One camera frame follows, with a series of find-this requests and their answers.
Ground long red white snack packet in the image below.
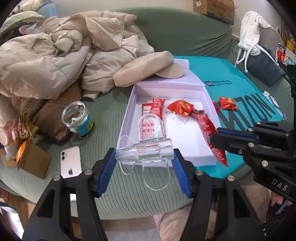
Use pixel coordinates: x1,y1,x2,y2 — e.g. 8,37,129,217
195,113,228,167

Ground red gold candy packet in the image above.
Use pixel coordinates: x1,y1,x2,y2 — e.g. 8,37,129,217
166,100,194,117
219,97,239,110

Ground clear plastic toy plane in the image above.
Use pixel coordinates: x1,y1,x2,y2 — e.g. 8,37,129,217
115,113,174,191

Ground small red ketchup sachet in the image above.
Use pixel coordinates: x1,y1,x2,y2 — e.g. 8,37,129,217
142,98,165,120

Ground red toy propeller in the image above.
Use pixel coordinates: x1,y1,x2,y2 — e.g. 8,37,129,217
212,100,220,113

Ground brown candy wrapper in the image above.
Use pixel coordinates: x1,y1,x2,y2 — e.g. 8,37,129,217
189,108,204,119

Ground clear plastic bag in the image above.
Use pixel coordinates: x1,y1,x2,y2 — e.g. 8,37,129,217
263,91,287,121

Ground white smartphone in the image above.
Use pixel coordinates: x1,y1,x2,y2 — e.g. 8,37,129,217
60,146,82,178

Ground brown cardboard piece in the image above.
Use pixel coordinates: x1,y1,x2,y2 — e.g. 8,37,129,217
1,141,52,179

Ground dark navy cushion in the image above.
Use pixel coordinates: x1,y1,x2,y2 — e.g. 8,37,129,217
246,50,285,87

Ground lilac cardboard box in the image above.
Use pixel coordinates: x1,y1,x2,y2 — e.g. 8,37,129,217
117,58,220,167

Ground orange snack bags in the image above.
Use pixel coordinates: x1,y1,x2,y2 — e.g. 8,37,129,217
1,113,39,163

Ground brown plaid pillow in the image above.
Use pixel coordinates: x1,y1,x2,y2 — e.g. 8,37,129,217
9,80,83,142

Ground clear plastic jar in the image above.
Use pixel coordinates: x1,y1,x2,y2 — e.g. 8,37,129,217
61,101,94,137

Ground white octopus plush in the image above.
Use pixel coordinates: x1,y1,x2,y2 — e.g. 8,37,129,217
234,11,279,73

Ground beige cap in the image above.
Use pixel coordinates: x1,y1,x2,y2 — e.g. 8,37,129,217
113,51,185,87

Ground cardboard box on shelf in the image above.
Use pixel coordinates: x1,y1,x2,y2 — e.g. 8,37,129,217
193,0,235,25

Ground beige puffer jacket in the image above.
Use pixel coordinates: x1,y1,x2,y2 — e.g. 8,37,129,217
1,11,154,99

